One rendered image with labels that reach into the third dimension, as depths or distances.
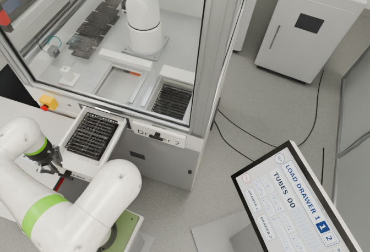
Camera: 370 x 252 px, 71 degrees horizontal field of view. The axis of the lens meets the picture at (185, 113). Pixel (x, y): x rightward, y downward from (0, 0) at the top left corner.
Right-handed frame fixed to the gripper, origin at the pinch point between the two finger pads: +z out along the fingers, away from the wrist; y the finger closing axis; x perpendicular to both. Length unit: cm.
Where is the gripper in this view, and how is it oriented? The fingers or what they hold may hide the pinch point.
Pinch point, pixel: (59, 169)
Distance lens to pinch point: 131.8
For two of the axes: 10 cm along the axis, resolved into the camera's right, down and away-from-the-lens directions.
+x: 9.5, 2.8, -1.3
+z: -0.5, 5.5, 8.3
